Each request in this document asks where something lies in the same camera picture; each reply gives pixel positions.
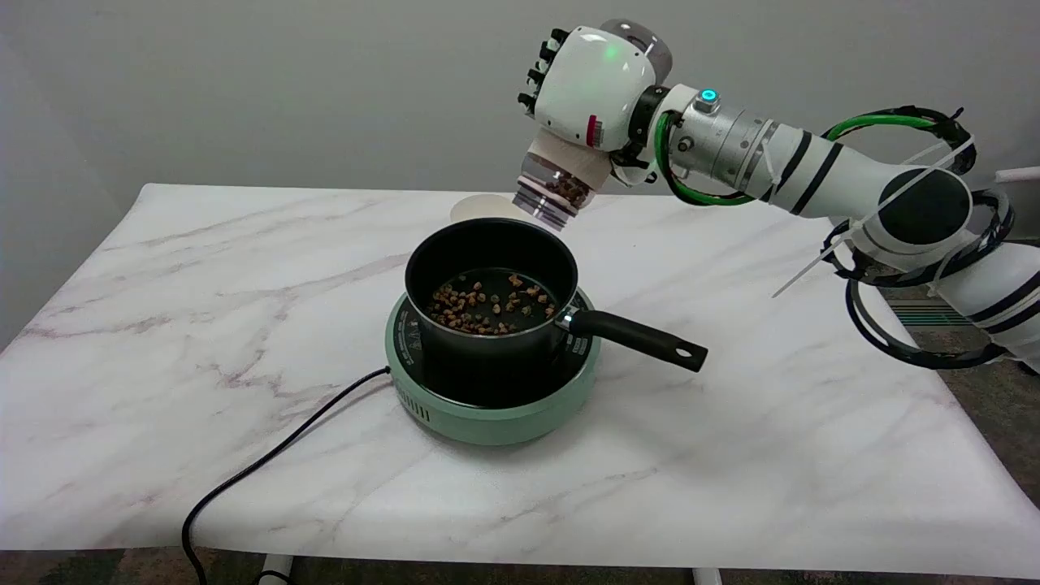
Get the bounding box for clear bottle with white sleeve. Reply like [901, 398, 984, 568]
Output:
[512, 130, 616, 233]

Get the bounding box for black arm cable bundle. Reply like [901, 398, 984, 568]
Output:
[819, 106, 1018, 371]

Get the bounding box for white zip tie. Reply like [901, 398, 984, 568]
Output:
[769, 138, 976, 299]

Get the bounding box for floor vent grille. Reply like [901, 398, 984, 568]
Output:
[886, 299, 977, 329]

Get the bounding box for black power cord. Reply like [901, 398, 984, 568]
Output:
[180, 367, 392, 585]

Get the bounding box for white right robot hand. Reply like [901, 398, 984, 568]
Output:
[518, 19, 674, 186]

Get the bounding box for brown food pieces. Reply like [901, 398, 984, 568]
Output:
[425, 274, 559, 336]

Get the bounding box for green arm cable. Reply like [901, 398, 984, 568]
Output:
[653, 110, 948, 207]

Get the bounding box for black saucepan with handle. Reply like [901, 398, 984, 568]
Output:
[404, 218, 709, 388]

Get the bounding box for green electric hot plate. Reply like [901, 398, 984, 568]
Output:
[384, 286, 603, 446]

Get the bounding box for round white lid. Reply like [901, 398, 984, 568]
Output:
[449, 194, 526, 225]

